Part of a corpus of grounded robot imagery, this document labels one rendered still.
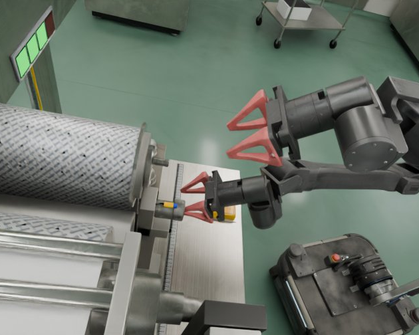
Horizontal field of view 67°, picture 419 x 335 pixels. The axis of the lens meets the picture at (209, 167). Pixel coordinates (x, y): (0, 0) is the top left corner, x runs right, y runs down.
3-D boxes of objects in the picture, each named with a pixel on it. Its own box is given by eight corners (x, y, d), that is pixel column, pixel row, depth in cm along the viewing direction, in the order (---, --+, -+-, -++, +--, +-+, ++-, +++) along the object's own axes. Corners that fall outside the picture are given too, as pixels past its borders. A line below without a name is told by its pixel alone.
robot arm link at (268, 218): (279, 156, 73) (300, 173, 66) (286, 193, 80) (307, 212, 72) (233, 178, 72) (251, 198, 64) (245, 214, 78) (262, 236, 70)
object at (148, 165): (147, 195, 56) (149, 175, 50) (136, 193, 56) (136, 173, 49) (153, 159, 60) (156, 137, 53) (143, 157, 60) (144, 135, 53)
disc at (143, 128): (131, 222, 56) (133, 176, 44) (128, 222, 56) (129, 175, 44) (144, 157, 65) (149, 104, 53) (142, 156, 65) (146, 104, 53)
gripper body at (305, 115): (281, 116, 52) (328, 100, 49) (288, 164, 45) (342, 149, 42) (268, 86, 47) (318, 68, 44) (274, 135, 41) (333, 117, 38)
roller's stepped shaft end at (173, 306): (209, 330, 34) (215, 324, 32) (153, 326, 33) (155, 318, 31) (209, 300, 36) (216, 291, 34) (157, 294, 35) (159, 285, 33)
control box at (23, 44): (20, 83, 74) (12, 57, 69) (17, 82, 74) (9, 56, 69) (56, 30, 90) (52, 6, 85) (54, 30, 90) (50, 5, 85)
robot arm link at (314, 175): (392, 160, 90) (427, 178, 81) (383, 178, 92) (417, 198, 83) (265, 152, 72) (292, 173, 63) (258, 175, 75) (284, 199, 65)
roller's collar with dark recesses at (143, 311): (149, 346, 33) (155, 333, 29) (91, 341, 33) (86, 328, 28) (157, 285, 37) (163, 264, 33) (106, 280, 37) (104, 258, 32)
